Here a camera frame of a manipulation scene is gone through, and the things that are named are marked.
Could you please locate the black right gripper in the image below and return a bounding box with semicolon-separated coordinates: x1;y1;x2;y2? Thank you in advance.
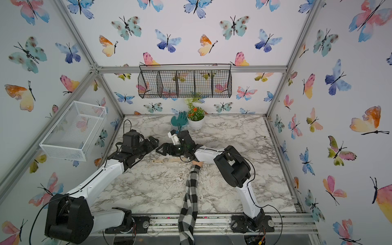
155;142;188;155

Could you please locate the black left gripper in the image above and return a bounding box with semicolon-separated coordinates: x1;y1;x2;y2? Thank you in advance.
133;136;159;160

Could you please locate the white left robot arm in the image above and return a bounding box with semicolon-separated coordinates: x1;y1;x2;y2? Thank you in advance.
45;130;159;245

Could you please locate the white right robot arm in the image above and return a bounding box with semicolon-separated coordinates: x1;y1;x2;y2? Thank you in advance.
156;130;265;220

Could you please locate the teal hand-shaped holder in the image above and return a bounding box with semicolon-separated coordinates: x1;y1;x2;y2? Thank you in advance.
170;110;188;131

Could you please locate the white flower pot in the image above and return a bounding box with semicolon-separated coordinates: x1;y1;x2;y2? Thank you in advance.
188;117;205;130

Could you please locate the mannequin hand with long nails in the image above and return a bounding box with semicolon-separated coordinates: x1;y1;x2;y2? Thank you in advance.
192;161;204;167

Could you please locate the green artificial plant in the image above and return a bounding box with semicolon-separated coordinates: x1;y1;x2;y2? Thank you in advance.
185;94;205;121

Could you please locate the black white checkered sleeve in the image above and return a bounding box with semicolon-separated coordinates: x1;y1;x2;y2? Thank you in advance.
178;164;201;245

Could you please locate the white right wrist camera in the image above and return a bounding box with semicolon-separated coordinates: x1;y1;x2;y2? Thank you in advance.
167;130;181;145

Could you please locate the black wire wall basket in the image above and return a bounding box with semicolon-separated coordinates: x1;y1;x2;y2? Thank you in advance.
137;63;232;99

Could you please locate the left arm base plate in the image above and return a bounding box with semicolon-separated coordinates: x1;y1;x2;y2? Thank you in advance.
105;216;151;235

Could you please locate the white mesh wall basket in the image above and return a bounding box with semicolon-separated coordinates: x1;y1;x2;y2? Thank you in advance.
39;101;107;161

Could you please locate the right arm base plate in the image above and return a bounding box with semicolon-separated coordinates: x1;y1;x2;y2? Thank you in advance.
230;214;275;234

